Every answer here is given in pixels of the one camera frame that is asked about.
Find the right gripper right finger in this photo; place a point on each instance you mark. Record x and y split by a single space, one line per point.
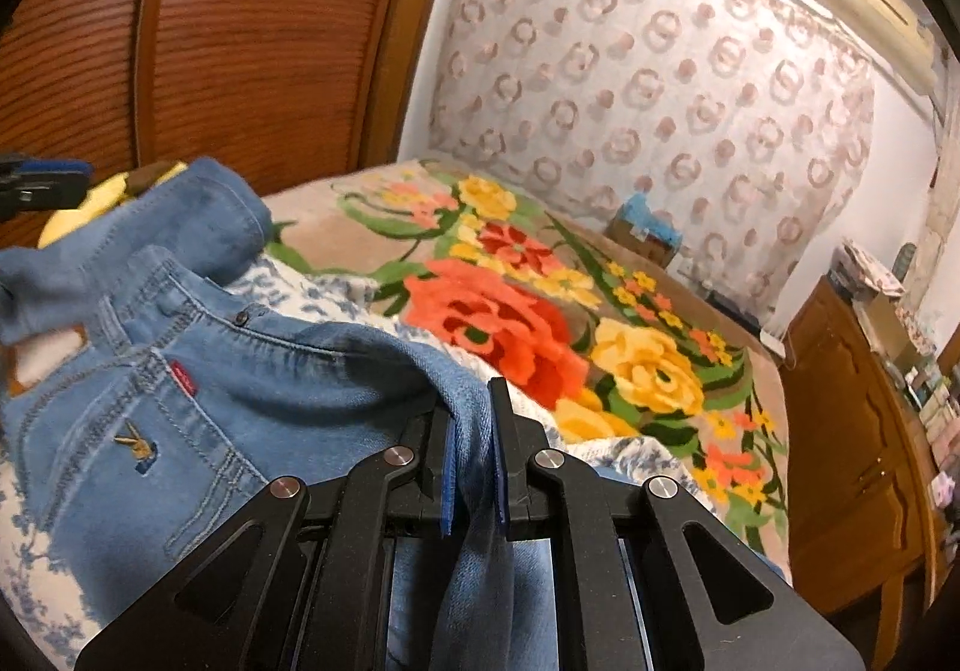
644 577

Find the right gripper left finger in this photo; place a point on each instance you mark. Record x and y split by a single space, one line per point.
299 578

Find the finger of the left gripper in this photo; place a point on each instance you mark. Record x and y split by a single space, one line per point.
30 185

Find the blue denim jeans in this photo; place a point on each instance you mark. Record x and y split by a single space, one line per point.
184 398

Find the yellow Pikachu plush toy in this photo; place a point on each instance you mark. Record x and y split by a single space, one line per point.
106 196

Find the wooden sideboard cabinet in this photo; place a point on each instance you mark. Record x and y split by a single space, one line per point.
865 540

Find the floral fleece blanket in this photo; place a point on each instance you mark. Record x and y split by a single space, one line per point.
618 358

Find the blue white floral sheet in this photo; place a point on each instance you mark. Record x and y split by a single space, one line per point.
52 604

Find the brown louvered wardrobe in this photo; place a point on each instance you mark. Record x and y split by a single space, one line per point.
283 91

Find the brown box with blue cloth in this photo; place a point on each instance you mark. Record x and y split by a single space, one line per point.
644 233

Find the cardboard box on cabinet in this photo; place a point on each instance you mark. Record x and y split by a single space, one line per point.
889 333

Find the stack of papers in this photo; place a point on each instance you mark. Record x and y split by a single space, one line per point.
860 275

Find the patterned lace curtain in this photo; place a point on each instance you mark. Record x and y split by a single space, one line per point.
746 125

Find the wall air conditioner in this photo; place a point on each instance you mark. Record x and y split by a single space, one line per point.
895 32

